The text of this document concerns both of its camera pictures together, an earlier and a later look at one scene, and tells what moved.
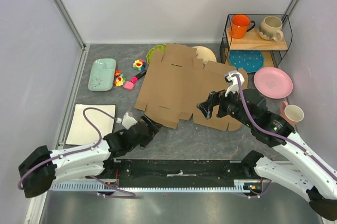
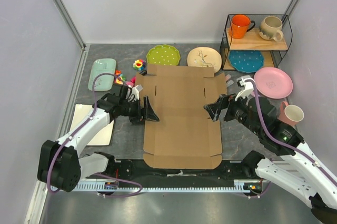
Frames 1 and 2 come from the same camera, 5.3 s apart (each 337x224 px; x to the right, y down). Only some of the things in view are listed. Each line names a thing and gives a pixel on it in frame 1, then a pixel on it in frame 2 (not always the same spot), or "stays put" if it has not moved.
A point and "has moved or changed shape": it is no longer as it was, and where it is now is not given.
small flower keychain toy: (119, 78) stays put
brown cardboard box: (175, 83) has moved or changed shape
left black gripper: (154, 129) to (141, 115)
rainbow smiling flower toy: (139, 65) stays put
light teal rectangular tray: (102, 74) stays put
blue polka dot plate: (250, 60) stays put
